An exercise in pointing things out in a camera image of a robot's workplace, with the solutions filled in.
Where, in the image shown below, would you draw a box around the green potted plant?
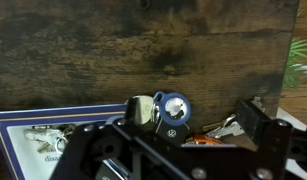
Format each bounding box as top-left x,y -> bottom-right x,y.
282,36 -> 307,89

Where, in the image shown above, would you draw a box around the dark wooden console table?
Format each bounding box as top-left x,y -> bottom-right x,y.
0,0 -> 299,131

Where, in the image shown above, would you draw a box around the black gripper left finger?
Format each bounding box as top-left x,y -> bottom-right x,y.
50,123 -> 133,180

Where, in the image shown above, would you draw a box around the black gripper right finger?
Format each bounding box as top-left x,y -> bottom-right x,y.
236,100 -> 293,180

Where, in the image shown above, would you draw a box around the keys inside tray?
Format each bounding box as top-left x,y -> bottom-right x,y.
23,124 -> 75,154

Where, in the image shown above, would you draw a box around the keys with black car fob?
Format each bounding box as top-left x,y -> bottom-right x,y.
125,91 -> 191,146

